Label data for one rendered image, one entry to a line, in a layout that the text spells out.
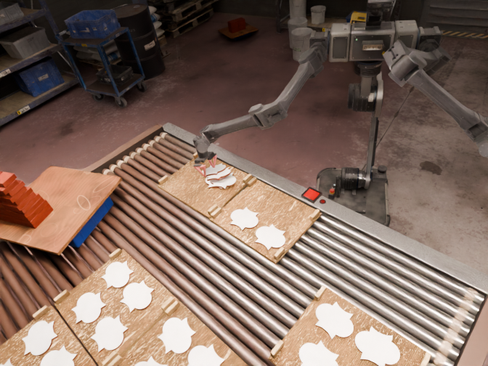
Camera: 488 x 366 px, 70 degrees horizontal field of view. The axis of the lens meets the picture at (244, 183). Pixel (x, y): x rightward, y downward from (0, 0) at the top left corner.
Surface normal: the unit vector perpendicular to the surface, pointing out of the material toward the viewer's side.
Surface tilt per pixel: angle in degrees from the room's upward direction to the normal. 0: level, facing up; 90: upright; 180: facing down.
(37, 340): 0
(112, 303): 0
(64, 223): 0
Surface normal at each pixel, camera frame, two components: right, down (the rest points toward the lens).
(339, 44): -0.24, 0.69
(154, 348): -0.12, -0.72
